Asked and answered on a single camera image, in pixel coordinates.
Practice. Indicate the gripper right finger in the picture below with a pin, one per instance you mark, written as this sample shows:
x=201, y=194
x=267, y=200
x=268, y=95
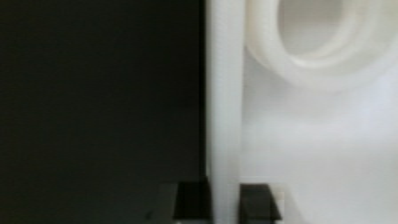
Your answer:
x=258, y=206

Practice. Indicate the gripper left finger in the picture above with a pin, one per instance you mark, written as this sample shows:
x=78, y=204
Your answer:
x=183, y=204

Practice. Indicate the white square table top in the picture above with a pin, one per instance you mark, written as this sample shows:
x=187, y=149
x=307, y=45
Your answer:
x=302, y=108

